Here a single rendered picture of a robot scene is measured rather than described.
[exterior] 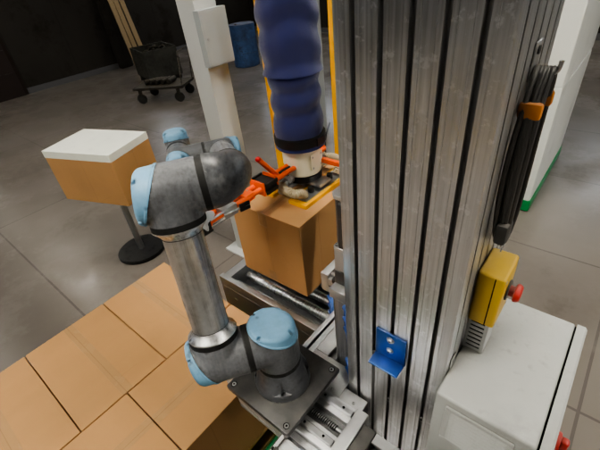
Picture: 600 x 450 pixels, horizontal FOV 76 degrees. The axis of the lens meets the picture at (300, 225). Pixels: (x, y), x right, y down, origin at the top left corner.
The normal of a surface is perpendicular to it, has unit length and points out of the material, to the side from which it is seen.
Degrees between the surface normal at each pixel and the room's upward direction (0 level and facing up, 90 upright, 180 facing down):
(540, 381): 0
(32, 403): 0
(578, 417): 0
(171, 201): 76
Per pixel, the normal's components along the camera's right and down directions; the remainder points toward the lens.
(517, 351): -0.10, -0.80
